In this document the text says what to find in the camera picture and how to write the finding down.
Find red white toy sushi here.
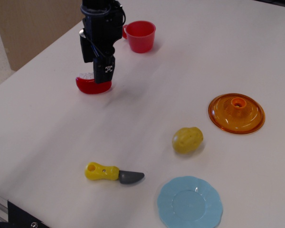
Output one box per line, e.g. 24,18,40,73
76,73,112,95

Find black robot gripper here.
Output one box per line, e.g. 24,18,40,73
79,9,123,84

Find black corner bracket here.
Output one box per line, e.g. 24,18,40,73
8,201,49,228

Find red plastic cup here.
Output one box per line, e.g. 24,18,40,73
123,20,156,53

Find orange transparent pot lid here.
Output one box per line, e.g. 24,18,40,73
208,93,266,134

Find yellow handled toy knife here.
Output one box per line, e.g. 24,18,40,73
85,162,145,184

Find yellow toy potato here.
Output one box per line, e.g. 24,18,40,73
172,127,203,154

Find light blue plastic plate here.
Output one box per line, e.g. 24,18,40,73
157,176,223,228

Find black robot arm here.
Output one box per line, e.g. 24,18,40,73
79,0,125,84

